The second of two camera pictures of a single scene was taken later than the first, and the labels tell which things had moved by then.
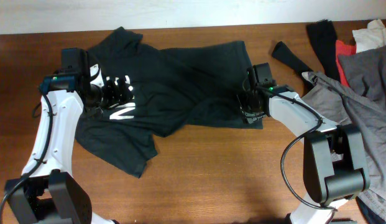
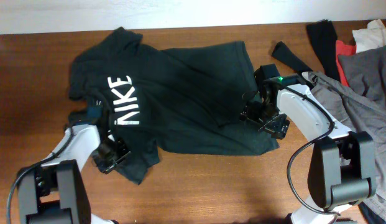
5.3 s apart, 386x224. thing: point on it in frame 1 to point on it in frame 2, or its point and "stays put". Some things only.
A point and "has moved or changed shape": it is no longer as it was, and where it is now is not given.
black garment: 324,35 stays put
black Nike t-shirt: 174,88 has moved or changed shape
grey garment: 365,101 stays put
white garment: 376,35 stays put
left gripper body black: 107,96 to 109,155
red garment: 344,48 stays put
